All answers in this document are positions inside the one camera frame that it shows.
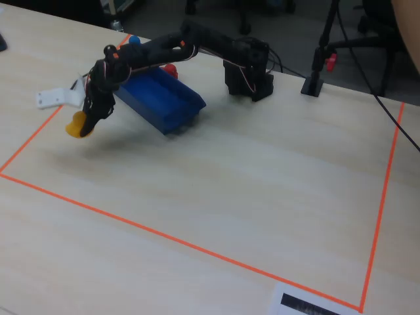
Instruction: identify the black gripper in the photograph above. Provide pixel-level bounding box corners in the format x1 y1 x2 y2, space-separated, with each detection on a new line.
79 58 131 138

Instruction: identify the yellow toy duck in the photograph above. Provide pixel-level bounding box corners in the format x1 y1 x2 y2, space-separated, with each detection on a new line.
64 110 96 139

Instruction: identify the bare person forearm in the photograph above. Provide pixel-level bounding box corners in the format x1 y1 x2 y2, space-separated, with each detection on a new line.
392 0 420 75

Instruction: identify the blue plastic box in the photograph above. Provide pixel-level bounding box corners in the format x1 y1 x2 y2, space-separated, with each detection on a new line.
113 67 207 136

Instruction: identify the orange tape strip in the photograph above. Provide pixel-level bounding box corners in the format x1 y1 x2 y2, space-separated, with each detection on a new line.
0 33 132 174
0 173 363 312
359 102 406 312

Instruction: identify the white paper label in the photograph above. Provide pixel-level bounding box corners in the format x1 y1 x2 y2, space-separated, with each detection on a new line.
267 282 362 315

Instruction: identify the black office chair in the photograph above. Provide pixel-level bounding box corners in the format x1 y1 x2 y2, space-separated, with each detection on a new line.
327 0 408 96

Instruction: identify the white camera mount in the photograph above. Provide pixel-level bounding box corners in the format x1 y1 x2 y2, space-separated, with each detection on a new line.
35 77 85 110

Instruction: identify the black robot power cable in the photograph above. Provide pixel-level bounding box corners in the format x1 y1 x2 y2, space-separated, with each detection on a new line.
268 49 309 79

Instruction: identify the black camera stand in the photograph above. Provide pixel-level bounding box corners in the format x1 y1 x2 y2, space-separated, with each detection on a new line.
301 0 342 98

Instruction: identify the long black cable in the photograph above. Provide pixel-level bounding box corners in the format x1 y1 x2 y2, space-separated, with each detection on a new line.
336 0 420 152

